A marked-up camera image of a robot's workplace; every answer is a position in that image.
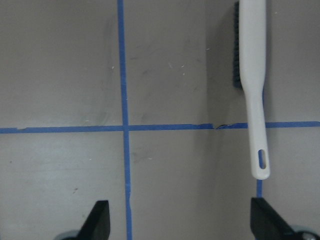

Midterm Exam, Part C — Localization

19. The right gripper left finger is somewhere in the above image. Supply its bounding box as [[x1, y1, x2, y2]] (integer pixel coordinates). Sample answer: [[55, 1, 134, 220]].
[[56, 200, 111, 240]]

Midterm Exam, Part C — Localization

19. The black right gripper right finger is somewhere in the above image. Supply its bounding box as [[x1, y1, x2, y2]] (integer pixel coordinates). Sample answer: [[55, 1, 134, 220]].
[[250, 197, 320, 240]]

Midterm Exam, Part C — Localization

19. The beige hand brush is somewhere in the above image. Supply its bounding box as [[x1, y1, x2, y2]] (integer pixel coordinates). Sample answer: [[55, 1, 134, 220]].
[[237, 0, 270, 180]]

